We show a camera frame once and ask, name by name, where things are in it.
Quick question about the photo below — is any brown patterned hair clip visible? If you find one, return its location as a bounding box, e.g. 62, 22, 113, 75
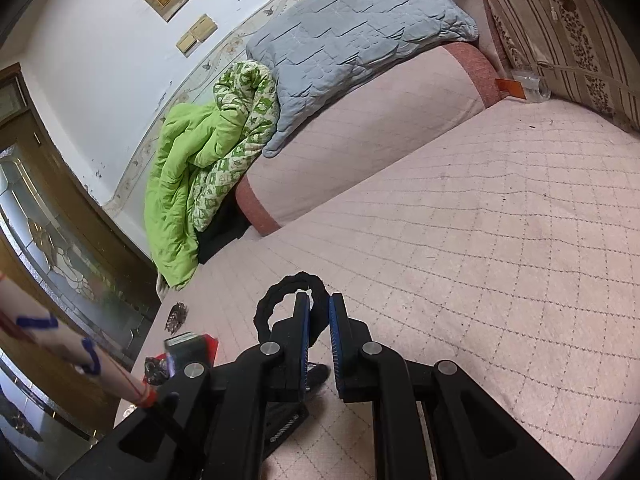
165, 302, 190, 335

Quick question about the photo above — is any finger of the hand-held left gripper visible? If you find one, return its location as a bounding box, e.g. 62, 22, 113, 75
165, 332, 209, 377

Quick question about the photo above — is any white tray with red border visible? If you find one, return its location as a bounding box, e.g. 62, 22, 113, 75
142, 335, 221, 386

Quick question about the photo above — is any wooden door with glass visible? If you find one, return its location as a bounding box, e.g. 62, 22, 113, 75
0, 62, 163, 480

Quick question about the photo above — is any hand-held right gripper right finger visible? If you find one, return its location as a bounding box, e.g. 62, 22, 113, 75
327, 292, 576, 480

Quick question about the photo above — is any clear plastic container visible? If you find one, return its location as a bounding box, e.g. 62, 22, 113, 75
511, 71, 551, 103

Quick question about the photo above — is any striped floral cushion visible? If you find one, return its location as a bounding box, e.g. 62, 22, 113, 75
484, 0, 640, 133

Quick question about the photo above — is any black wavy bracelet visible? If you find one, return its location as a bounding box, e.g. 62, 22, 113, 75
254, 271, 331, 348

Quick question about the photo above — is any orange packet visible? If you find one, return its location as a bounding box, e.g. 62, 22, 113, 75
495, 79, 525, 100

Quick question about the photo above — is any pink bolster pillow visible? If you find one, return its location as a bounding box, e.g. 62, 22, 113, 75
235, 42, 502, 237

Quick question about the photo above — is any grey quilted pillow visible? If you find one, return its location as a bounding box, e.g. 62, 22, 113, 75
245, 0, 480, 160

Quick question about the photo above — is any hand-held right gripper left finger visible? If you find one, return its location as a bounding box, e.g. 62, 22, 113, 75
60, 292, 313, 480

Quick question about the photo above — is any green quilt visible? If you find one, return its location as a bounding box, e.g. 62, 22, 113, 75
144, 60, 281, 291

